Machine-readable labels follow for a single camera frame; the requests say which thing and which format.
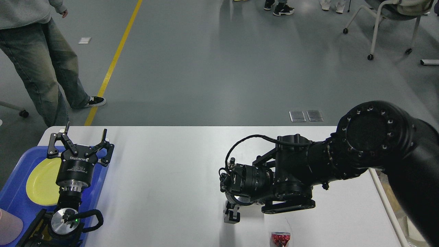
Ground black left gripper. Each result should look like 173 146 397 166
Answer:
46 120 115 189

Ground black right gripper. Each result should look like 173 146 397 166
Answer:
224 192 261 224

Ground yellow plate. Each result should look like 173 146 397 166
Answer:
26 157 61 206

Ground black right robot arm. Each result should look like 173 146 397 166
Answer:
219 101 439 247

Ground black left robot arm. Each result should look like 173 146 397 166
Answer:
17 122 115 247

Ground crushed red can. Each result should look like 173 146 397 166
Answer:
271 232 291 247

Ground office chair caster leg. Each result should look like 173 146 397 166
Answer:
0 101 29 118

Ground blue plastic tray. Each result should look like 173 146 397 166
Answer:
0 146 107 247

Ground person in black clothes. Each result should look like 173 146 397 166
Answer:
0 0 106 127

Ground left metal floor plate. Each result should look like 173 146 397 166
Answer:
289 111 306 122

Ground metal floor plate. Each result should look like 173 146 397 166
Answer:
306 110 324 122
289 111 306 122

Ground right metal floor plate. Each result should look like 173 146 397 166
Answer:
306 110 324 122

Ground beige plastic bin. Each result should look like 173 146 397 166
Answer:
368 168 430 247

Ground people's feet in background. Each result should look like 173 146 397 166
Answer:
233 0 347 16

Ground white metal bar on floor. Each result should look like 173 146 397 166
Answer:
420 59 439 66

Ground grey office chair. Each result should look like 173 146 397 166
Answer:
342 0 434 61

